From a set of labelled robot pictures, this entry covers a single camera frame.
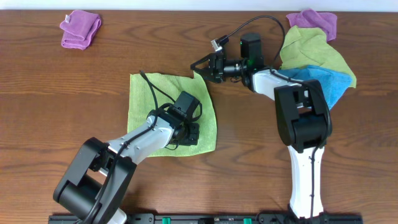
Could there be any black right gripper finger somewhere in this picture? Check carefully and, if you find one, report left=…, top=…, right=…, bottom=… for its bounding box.
left=190, top=54, right=211, bottom=70
left=195, top=68, right=214, bottom=82

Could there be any bright green cloth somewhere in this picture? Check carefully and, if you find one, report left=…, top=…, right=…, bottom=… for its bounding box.
left=127, top=73, right=217, bottom=157

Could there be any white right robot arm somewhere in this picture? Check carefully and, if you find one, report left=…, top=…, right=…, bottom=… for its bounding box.
left=190, top=33, right=331, bottom=222

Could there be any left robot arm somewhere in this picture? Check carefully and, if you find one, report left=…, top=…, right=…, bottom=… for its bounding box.
left=53, top=91, right=202, bottom=224

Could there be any olive green crumpled cloth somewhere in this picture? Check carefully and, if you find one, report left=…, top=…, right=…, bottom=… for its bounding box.
left=280, top=26, right=356, bottom=88

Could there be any crumpled purple cloth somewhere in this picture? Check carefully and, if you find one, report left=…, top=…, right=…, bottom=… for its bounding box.
left=286, top=9, right=338, bottom=41

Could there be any blue cloth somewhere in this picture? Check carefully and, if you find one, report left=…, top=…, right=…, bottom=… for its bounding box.
left=278, top=65, right=353, bottom=109

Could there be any folded purple cloth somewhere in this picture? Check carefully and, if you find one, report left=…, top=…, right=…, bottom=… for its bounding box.
left=60, top=10, right=102, bottom=50

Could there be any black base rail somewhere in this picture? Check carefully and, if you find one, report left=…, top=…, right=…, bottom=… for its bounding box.
left=48, top=212, right=364, bottom=224

